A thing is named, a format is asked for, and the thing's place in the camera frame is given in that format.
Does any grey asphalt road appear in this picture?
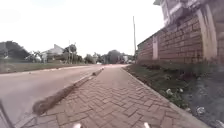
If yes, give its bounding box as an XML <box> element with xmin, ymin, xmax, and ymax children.
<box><xmin>0</xmin><ymin>64</ymin><xmax>108</xmax><ymax>126</ymax></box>

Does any pale concrete kerb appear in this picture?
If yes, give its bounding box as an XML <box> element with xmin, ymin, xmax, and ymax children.
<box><xmin>120</xmin><ymin>67</ymin><xmax>213</xmax><ymax>128</ymax></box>

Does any grass strip beyond road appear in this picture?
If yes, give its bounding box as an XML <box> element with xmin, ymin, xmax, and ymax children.
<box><xmin>0</xmin><ymin>61</ymin><xmax>88</xmax><ymax>75</ymax></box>

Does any row of trees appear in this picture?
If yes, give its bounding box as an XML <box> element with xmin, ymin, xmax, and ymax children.
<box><xmin>0</xmin><ymin>40</ymin><xmax>136</xmax><ymax>65</ymax></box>

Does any overgrown kerb strip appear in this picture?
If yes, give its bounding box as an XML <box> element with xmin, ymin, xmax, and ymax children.
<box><xmin>31</xmin><ymin>67</ymin><xmax>105</xmax><ymax>116</ymax></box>

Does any red brick path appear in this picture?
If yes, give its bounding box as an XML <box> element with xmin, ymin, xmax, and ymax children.
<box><xmin>16</xmin><ymin>64</ymin><xmax>212</xmax><ymax>128</ymax></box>

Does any grass verge with litter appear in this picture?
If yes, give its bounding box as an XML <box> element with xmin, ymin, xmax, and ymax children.
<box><xmin>123</xmin><ymin>61</ymin><xmax>224</xmax><ymax>128</ymax></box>

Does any pale house with roof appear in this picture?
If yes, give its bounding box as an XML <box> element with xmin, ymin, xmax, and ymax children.
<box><xmin>41</xmin><ymin>43</ymin><xmax>66</xmax><ymax>62</ymax></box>

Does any tall pole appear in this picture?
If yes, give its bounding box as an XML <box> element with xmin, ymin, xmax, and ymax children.
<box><xmin>132</xmin><ymin>15</ymin><xmax>138</xmax><ymax>61</ymax></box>

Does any red brick wall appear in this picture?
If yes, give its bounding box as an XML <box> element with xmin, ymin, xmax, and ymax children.
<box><xmin>135</xmin><ymin>11</ymin><xmax>224</xmax><ymax>66</ymax></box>

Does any brick building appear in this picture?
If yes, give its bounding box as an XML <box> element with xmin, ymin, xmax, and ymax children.
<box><xmin>153</xmin><ymin>0</ymin><xmax>224</xmax><ymax>28</ymax></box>

